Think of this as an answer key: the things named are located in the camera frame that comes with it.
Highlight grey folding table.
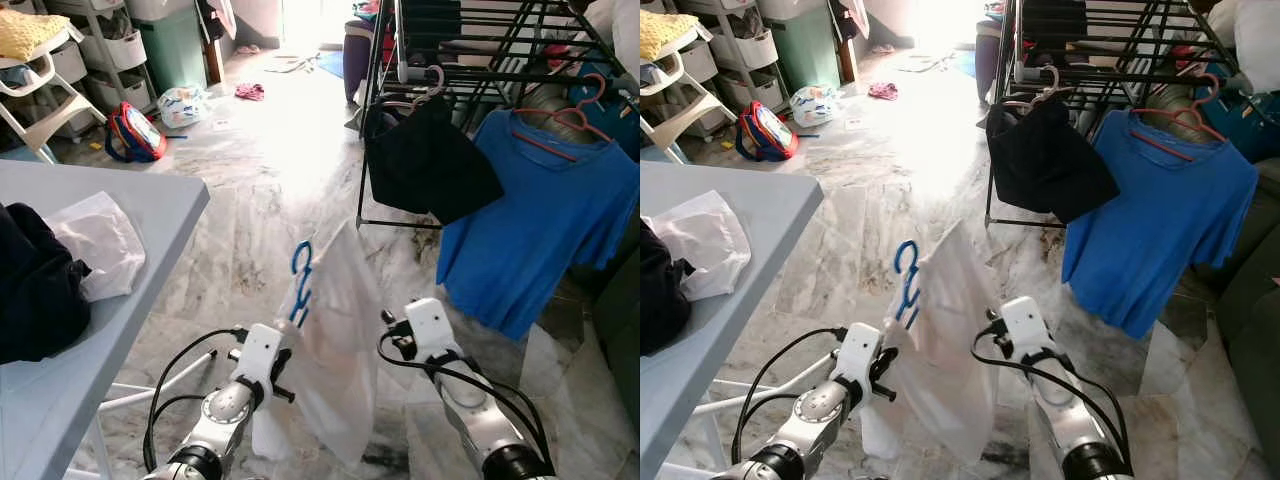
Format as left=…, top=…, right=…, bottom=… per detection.
left=0, top=160, right=213, bottom=480
left=640, top=160, right=826, bottom=480

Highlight white printed plastic bag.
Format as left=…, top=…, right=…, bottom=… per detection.
left=788, top=85, right=844, bottom=128
left=158, top=85, right=214, bottom=129

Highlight black shirt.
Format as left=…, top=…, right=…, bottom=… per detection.
left=640, top=218, right=696, bottom=358
left=0, top=202, right=93, bottom=366

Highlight blue garment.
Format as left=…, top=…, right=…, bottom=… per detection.
left=1060, top=108, right=1261, bottom=341
left=437, top=108, right=641, bottom=343

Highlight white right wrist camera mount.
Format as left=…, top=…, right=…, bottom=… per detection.
left=405, top=297, right=463, bottom=361
left=1000, top=297, right=1053, bottom=359

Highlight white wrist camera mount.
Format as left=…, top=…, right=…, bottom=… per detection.
left=405, top=297, right=463, bottom=361
left=835, top=322, right=883, bottom=386
left=238, top=322, right=286, bottom=386
left=1000, top=297, right=1053, bottom=359

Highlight white cloth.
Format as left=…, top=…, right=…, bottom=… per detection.
left=45, top=190, right=148, bottom=303
left=668, top=190, right=753, bottom=303

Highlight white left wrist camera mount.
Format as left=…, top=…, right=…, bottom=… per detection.
left=835, top=322, right=883, bottom=386
left=238, top=322, right=286, bottom=386

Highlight brown wooden frame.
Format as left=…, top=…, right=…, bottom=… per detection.
left=838, top=0, right=871, bottom=84
left=200, top=0, right=236, bottom=86

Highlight cream white garment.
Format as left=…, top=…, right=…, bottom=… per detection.
left=860, top=220, right=1001, bottom=466
left=250, top=220, right=386, bottom=469

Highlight green cabinet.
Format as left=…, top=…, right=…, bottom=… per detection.
left=768, top=5, right=846, bottom=96
left=133, top=5, right=211, bottom=96

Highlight long black garment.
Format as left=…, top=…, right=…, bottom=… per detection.
left=362, top=95, right=506, bottom=226
left=985, top=97, right=1121, bottom=226

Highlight beige plastic chair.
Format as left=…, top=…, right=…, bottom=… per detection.
left=640, top=28, right=741, bottom=166
left=0, top=25, right=109, bottom=166

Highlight purple patterned bag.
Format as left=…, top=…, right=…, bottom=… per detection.
left=975, top=18, right=1006, bottom=101
left=343, top=18, right=376, bottom=106

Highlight orange hanger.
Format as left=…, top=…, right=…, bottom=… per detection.
left=1130, top=72, right=1229, bottom=163
left=512, top=72, right=616, bottom=163

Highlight blue plastic hanger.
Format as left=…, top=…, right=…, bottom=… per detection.
left=288, top=240, right=316, bottom=329
left=893, top=240, right=923, bottom=331

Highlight beige hanger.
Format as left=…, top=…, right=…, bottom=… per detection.
left=380, top=65, right=448, bottom=116
left=1003, top=65, right=1066, bottom=111

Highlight white storage shelf unit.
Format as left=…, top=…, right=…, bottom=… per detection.
left=680, top=0, right=781, bottom=111
left=45, top=0, right=161, bottom=111

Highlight red blue backpack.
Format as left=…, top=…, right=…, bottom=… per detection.
left=104, top=100, right=169, bottom=164
left=735, top=100, right=801, bottom=163

